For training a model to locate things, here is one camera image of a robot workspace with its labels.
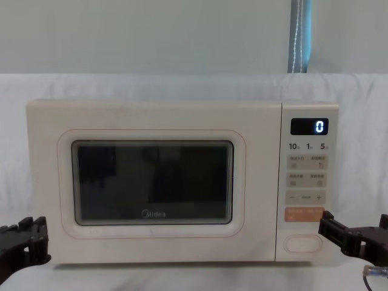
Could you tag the grey striped post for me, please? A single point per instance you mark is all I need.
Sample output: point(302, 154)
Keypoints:
point(299, 36)

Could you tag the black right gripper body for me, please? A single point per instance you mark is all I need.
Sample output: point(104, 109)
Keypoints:
point(376, 242)

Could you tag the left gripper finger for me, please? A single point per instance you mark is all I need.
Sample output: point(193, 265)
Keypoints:
point(38, 239)

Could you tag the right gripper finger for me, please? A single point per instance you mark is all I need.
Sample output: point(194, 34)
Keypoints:
point(385, 222)
point(336, 232)

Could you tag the cream microwave oven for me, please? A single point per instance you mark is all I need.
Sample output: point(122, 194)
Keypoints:
point(151, 121)

